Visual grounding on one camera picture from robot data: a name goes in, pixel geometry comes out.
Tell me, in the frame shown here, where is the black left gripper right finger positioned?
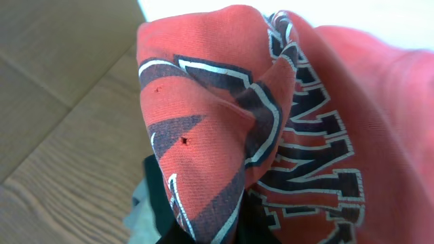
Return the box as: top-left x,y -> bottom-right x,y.
234,191 -> 281,244

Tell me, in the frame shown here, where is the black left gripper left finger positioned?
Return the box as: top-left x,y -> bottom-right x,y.
156,217 -> 195,244

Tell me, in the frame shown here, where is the red printed t-shirt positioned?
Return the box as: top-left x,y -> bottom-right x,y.
137,5 -> 433,243

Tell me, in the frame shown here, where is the black folded garment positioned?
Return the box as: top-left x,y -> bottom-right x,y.
143,155 -> 175,243

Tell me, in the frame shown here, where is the khaki folded garment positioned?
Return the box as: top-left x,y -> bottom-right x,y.
123,180 -> 161,244

